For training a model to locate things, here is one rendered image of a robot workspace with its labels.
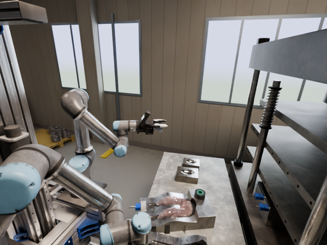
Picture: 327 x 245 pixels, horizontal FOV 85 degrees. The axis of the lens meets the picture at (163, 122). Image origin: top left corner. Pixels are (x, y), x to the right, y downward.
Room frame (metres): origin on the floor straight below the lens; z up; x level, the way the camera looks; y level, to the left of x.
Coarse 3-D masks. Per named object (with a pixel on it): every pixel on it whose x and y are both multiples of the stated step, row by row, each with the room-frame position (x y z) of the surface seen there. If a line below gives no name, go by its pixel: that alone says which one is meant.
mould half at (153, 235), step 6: (150, 234) 0.75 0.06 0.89; (156, 234) 0.75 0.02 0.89; (162, 234) 0.76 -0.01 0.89; (150, 240) 0.72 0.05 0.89; (156, 240) 0.72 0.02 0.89; (162, 240) 0.72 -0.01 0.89; (168, 240) 0.73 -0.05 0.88; (174, 240) 0.73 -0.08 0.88; (180, 240) 0.72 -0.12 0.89; (186, 240) 0.71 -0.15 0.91; (192, 240) 0.70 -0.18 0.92; (198, 240) 0.69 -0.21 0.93; (204, 240) 0.70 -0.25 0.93
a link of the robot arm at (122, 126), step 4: (116, 124) 1.08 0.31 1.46; (120, 124) 1.08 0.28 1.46; (124, 124) 1.08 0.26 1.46; (128, 124) 1.09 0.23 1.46; (116, 128) 1.07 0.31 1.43; (120, 128) 1.07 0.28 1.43; (124, 128) 1.08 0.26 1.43; (128, 128) 1.08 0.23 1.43; (116, 132) 1.09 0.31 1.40; (120, 132) 1.07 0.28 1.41; (124, 132) 1.08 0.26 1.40
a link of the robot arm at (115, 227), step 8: (112, 216) 0.53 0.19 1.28; (120, 216) 0.54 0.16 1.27; (104, 224) 0.50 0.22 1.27; (112, 224) 0.49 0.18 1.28; (120, 224) 0.50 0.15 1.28; (128, 224) 0.50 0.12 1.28; (104, 232) 0.46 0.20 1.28; (112, 232) 0.46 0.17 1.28; (120, 232) 0.47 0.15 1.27; (128, 232) 0.47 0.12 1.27; (104, 240) 0.44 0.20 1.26; (112, 240) 0.45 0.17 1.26; (120, 240) 0.45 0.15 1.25; (128, 240) 0.46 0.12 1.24
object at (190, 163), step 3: (183, 159) 1.63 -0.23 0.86; (186, 159) 1.63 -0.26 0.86; (189, 159) 1.64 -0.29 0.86; (192, 159) 1.64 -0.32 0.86; (195, 159) 1.64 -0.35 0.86; (198, 159) 1.64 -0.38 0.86; (183, 162) 1.58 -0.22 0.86; (186, 162) 1.58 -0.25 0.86; (189, 162) 1.61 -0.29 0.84; (192, 162) 1.61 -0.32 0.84; (195, 162) 1.60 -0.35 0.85; (198, 162) 1.58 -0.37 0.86; (183, 165) 1.55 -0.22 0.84; (186, 165) 1.54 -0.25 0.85; (189, 165) 1.54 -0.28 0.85; (192, 165) 1.53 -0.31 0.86; (195, 165) 1.53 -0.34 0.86; (198, 165) 1.53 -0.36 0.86; (198, 168) 1.52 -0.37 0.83
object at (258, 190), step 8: (256, 192) 1.16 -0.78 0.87; (264, 192) 1.05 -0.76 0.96; (256, 200) 1.13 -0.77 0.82; (264, 200) 1.02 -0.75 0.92; (272, 208) 0.92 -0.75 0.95; (264, 216) 0.96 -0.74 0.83; (272, 216) 0.92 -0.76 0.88; (264, 224) 0.93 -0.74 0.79; (272, 224) 0.91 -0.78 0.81; (280, 224) 0.90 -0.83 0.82
